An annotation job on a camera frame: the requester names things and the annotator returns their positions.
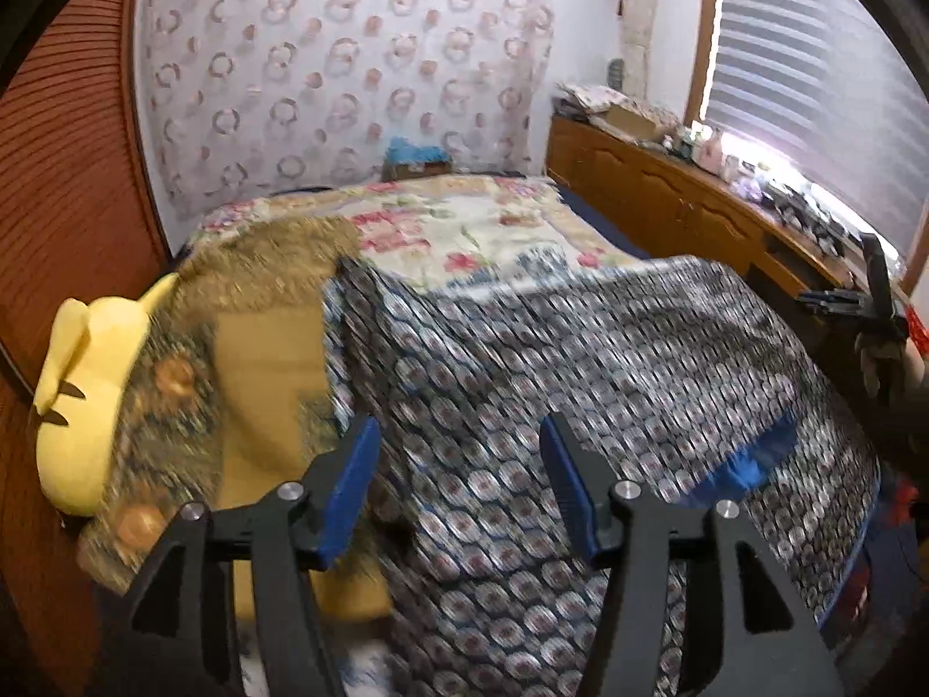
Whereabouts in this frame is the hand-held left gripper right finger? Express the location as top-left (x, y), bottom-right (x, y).
top-left (539, 410), bottom-right (847, 697)

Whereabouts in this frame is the teal cloth on box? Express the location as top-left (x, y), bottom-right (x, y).
top-left (382, 136), bottom-right (451, 181)

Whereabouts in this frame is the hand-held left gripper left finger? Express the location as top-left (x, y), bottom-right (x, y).
top-left (131, 414), bottom-right (383, 697)

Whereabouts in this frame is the pink floral blanket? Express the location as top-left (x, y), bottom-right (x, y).
top-left (189, 175), bottom-right (647, 300)

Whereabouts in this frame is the ring-print sheer curtain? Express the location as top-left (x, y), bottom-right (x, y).
top-left (138, 0), bottom-right (556, 222)

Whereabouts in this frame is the striped window blind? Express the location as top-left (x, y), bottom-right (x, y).
top-left (703, 0), bottom-right (929, 263)

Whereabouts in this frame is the wooden cabinet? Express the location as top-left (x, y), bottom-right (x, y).
top-left (544, 116), bottom-right (908, 321)

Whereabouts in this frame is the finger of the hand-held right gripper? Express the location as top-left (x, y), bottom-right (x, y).
top-left (798, 290), bottom-right (870, 319)

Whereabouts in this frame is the white lace curtain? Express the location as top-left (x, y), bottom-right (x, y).
top-left (617, 0), bottom-right (659, 99)

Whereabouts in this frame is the navy circle-print satin garment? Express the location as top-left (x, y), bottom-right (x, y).
top-left (323, 254), bottom-right (883, 697)

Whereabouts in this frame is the brown louvered wardrobe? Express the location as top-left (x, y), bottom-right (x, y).
top-left (0, 0), bottom-right (177, 669)

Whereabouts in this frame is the person's right hand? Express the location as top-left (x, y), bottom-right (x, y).
top-left (855, 325), bottom-right (910, 406)

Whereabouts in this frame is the yellow plush toy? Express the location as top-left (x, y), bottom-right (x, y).
top-left (33, 272), bottom-right (179, 516)

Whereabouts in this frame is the golden patterned cushion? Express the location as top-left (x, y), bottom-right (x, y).
top-left (76, 216), bottom-right (399, 626)

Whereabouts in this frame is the cardboard box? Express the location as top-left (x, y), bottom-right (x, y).
top-left (602, 103), bottom-right (678, 144)

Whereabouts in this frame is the pink bottle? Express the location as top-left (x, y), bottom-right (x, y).
top-left (697, 132), bottom-right (728, 177)

